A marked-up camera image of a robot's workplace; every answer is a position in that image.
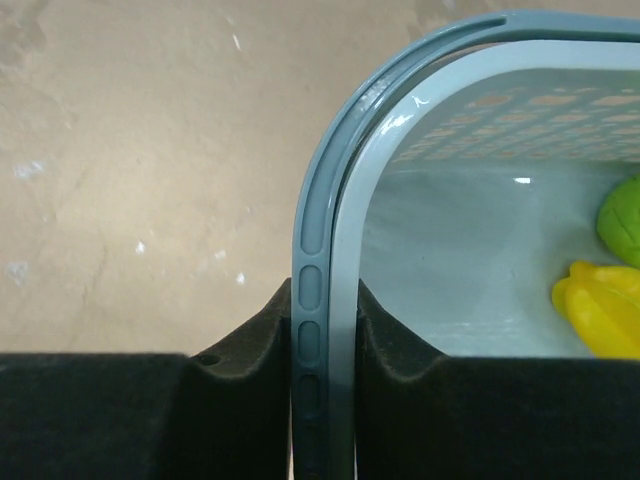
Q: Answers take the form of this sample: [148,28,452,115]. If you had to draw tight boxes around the yellow star fruit toy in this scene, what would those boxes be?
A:
[551,261,639,360]

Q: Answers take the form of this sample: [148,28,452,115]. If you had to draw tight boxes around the green chayote toy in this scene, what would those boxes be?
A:
[596,175,640,268]

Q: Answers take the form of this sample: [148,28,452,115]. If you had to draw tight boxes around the light blue plastic basket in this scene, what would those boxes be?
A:
[291,10,639,479]

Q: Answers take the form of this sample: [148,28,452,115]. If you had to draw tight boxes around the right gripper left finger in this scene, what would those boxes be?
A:
[1,283,290,479]

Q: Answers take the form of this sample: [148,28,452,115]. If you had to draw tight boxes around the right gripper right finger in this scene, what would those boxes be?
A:
[354,286,639,479]

